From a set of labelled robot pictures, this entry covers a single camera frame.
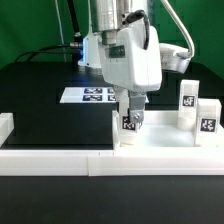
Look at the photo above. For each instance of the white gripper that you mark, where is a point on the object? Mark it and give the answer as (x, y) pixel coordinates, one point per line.
(129, 66)

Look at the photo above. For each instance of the white square table top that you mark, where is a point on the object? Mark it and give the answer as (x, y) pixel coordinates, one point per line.
(159, 129)

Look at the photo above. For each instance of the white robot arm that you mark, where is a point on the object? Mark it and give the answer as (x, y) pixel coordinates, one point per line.
(106, 19)

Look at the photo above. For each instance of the white marker sheet with tags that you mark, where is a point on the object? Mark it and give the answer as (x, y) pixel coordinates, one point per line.
(92, 95)

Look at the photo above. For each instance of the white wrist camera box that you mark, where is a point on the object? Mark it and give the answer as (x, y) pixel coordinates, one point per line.
(174, 58)

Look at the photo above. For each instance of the white U-shaped fence wall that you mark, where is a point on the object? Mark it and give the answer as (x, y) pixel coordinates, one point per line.
(124, 161)

